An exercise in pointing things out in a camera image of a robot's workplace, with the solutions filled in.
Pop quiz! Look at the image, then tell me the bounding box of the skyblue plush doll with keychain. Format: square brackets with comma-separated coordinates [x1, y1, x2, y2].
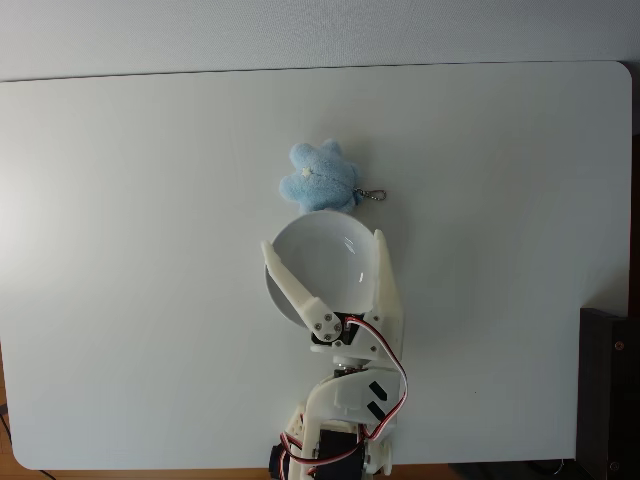
[278, 138, 389, 215]

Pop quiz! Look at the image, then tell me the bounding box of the white round bowl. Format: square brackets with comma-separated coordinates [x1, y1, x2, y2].
[263, 209, 384, 334]

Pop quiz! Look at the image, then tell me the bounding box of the black table clamp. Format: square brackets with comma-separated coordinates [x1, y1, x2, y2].
[267, 441, 294, 480]

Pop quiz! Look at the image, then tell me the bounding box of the dark brown cabinet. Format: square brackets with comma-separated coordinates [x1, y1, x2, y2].
[578, 307, 640, 480]

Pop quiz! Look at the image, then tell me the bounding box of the red white gripper servo cable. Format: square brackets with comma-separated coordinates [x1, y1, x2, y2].
[342, 318, 410, 444]

